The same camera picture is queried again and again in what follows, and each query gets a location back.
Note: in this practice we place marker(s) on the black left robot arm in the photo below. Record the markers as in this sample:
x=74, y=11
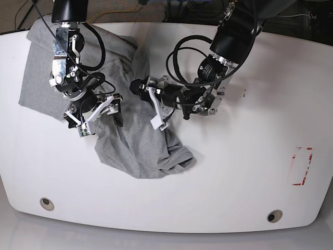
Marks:
x=233, y=41

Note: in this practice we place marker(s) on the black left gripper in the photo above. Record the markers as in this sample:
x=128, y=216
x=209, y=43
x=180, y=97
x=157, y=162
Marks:
x=138, y=87

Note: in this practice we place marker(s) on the grey t-shirt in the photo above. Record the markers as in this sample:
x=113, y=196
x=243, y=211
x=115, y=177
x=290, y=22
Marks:
x=136, y=148

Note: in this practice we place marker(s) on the red tape rectangle marking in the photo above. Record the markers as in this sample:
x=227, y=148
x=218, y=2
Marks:
x=300, y=164

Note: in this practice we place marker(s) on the left table grommet hole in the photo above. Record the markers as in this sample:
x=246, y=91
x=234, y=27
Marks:
x=47, y=204

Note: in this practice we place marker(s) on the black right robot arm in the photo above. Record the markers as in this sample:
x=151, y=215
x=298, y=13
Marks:
x=87, y=89

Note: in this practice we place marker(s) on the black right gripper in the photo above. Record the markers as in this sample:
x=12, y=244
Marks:
x=118, y=119

